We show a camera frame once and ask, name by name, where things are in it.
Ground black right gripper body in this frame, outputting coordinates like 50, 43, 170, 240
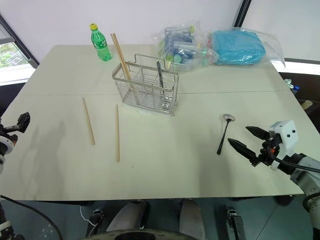
254, 133, 284, 167

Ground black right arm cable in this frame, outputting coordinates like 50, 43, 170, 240
266, 146, 320, 174

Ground black-handled metal spoon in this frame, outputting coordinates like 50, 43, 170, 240
216, 113, 236, 156

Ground black caster wheel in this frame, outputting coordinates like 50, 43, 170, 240
273, 194, 295, 207

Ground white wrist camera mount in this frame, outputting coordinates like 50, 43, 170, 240
268, 119, 298, 171
0, 134, 14, 157

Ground silver wire cutlery rack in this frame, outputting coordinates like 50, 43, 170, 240
111, 53, 180, 118

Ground thin white cable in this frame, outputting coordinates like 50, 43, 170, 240
79, 205, 99, 228

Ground wooden chopstick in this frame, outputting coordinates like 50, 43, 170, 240
113, 32, 134, 90
82, 97, 96, 146
115, 104, 121, 163
110, 33, 131, 81

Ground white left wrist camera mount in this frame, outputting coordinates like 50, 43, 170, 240
0, 134, 14, 157

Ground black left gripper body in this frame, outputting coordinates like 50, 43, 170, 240
0, 123, 20, 141

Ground clear bag of small bottles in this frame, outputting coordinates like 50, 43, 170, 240
151, 18, 216, 74

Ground green plastic bottle yellow cap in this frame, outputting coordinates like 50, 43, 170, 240
89, 22, 113, 62

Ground dark window frame bar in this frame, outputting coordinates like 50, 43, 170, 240
0, 12, 40, 69

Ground black utensil in rack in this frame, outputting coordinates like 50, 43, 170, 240
156, 60, 166, 96

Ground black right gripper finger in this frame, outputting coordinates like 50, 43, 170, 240
245, 125, 271, 142
227, 137, 259, 165

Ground grey rounded robot leg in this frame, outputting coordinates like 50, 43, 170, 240
106, 200, 149, 234
178, 198, 206, 240

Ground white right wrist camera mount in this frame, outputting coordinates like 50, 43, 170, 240
268, 119, 298, 171

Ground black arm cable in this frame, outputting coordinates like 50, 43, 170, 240
266, 146, 320, 174
0, 194, 64, 240

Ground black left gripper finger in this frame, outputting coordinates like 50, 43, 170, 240
15, 111, 32, 134

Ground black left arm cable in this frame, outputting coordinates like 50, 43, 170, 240
0, 194, 64, 240

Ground black table leg bracket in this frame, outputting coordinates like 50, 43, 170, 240
225, 206, 248, 240
87, 207, 105, 232

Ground clear bag with blue cloth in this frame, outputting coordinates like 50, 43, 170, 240
204, 26, 287, 68

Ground black vertical wall post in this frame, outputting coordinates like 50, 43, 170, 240
233, 0, 252, 28

